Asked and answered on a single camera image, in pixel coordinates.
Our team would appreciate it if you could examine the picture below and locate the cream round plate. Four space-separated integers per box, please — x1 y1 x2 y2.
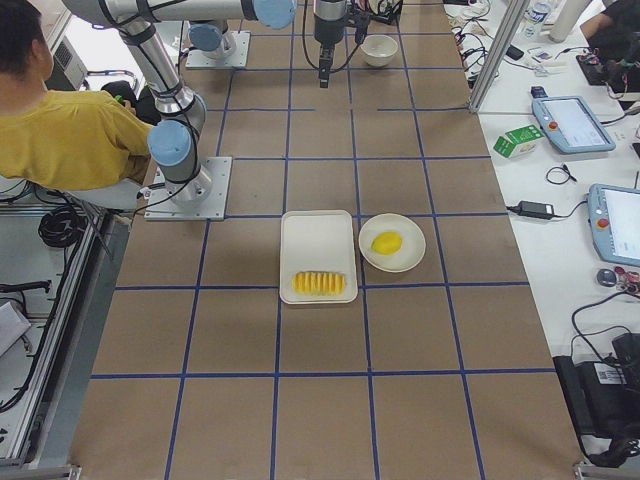
358 213 426 273

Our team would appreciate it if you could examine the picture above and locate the green white carton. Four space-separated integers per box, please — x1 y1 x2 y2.
493 125 544 158

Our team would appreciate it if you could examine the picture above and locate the black power adapter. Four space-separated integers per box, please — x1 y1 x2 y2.
518 200 555 220

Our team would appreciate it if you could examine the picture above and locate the aluminium frame post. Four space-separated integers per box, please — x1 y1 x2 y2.
468 0 529 113

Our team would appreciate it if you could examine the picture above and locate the plastic water bottle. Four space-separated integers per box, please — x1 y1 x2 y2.
522 0 551 41

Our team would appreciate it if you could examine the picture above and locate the white ceramic bowl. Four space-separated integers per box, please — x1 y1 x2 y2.
360 34 398 68

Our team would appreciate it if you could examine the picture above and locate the blue teach pendant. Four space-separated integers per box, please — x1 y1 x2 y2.
587 184 639 267
531 96 616 154

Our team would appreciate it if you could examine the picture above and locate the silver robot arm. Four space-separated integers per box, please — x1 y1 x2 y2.
188 1 349 88
64 1 296 205

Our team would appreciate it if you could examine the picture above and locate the cream rectangular tray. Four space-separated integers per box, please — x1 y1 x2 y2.
279 210 358 305

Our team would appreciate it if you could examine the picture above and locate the person in yellow shirt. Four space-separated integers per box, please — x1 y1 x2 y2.
1 1 159 191

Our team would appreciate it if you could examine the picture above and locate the upper blue teach pendant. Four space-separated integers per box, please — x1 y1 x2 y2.
531 96 616 154

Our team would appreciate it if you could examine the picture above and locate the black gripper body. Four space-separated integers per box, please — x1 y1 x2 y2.
313 0 347 68

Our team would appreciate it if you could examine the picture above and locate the yellow lemon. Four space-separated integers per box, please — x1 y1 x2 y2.
371 231 403 255

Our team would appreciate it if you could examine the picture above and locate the lower blue teach pendant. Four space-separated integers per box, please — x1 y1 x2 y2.
587 184 639 267

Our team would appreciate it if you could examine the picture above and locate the sliced yellow fruit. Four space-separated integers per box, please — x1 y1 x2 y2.
292 271 346 296

